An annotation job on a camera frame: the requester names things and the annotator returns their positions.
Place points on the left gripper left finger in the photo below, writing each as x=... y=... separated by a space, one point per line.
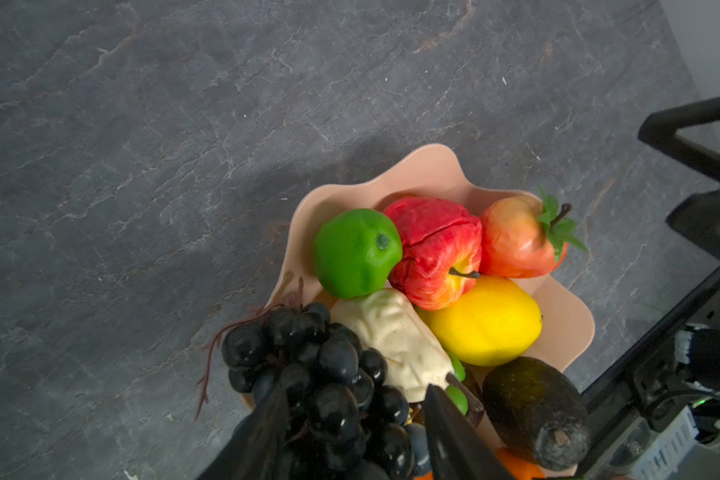
x=256 y=448

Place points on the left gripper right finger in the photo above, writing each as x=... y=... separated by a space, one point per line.
x=456 y=450

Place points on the orange tangerine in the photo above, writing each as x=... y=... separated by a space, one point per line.
x=520 y=469

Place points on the black grape bunch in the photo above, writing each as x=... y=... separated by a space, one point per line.
x=345 y=421

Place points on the dark fake avocado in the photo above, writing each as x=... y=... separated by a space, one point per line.
x=538 y=413

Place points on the cream fake pear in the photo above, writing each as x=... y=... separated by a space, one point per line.
x=387 y=322

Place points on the large yellow lemon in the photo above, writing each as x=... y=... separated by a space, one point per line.
x=493 y=324

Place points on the pink wavy fruit bowl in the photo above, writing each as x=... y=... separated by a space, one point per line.
x=433 y=172

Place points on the red green apple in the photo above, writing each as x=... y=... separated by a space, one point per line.
x=524 y=237

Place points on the red fake bell pepper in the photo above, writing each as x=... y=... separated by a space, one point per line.
x=441 y=244

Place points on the green fake lime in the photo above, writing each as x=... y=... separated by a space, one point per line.
x=355 y=252

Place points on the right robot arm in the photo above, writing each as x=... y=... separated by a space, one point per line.
x=699 y=350

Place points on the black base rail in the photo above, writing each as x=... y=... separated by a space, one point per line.
x=637 y=398

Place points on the white slotted cable duct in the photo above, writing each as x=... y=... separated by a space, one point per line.
x=668 y=450

